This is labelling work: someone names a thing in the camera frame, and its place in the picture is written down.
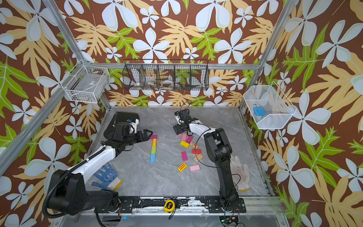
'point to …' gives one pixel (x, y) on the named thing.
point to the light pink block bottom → (194, 168)
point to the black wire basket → (164, 74)
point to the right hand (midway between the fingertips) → (179, 126)
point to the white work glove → (240, 173)
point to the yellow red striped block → (182, 167)
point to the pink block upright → (184, 136)
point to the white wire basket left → (85, 83)
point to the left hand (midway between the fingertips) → (148, 132)
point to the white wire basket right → (269, 108)
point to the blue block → (152, 158)
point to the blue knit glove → (108, 175)
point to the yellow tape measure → (169, 205)
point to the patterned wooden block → (193, 144)
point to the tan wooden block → (199, 156)
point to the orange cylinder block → (154, 142)
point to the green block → (153, 150)
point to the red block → (197, 151)
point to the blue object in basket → (259, 111)
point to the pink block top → (179, 135)
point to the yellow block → (185, 144)
